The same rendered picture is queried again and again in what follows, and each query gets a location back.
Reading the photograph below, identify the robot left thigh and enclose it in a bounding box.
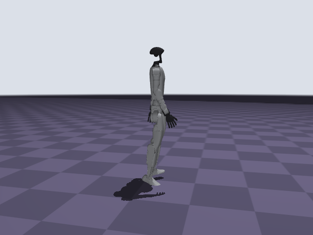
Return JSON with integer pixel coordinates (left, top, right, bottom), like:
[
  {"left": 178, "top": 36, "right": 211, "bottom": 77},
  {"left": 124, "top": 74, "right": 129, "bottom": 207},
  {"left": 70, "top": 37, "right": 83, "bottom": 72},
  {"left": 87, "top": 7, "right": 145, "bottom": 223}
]
[{"left": 151, "top": 113, "right": 166, "bottom": 143}]

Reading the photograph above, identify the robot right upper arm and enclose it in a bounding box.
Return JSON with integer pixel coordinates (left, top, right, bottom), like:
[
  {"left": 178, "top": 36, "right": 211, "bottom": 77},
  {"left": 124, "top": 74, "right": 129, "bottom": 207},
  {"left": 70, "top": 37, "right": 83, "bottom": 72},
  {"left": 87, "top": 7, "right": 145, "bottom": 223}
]
[{"left": 152, "top": 68, "right": 161, "bottom": 95}]

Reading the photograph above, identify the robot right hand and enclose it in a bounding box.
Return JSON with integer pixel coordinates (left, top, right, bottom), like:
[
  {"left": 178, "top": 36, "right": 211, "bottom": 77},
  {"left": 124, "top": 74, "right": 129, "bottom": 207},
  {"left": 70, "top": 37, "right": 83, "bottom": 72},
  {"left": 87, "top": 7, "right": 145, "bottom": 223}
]
[{"left": 162, "top": 110, "right": 177, "bottom": 128}]

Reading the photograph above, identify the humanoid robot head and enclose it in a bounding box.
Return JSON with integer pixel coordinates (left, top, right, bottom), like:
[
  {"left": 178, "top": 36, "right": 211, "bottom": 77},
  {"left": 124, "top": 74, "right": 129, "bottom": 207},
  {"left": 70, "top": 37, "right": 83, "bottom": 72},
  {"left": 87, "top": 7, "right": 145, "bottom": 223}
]
[{"left": 150, "top": 47, "right": 164, "bottom": 67}]

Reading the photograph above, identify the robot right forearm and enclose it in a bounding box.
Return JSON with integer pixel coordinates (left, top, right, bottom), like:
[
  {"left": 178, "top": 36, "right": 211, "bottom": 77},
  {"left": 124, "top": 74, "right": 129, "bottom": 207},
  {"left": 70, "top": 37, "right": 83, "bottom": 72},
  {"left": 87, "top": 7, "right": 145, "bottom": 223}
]
[{"left": 155, "top": 89, "right": 169, "bottom": 115}]

